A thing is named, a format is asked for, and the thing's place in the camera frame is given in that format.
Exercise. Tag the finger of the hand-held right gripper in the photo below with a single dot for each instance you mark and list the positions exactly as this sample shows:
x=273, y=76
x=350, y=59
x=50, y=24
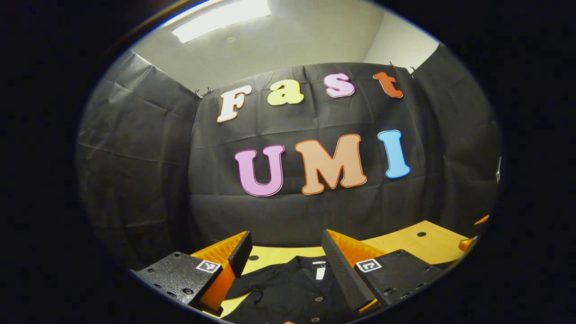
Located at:
x=467, y=244
x=482, y=220

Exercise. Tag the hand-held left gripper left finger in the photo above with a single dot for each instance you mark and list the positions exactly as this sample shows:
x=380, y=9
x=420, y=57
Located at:
x=241, y=254

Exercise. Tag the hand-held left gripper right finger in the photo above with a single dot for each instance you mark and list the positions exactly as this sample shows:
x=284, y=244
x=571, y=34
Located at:
x=344, y=270

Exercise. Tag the black buttoned shirt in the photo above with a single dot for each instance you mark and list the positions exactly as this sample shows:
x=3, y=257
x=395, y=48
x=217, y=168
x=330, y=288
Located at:
x=283, y=292

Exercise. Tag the black backdrop cloth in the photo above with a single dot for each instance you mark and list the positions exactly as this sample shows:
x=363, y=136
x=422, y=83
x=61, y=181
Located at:
x=292, y=216

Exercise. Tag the ceiling light panel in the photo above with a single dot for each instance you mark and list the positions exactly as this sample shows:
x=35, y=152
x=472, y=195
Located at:
x=216, y=20

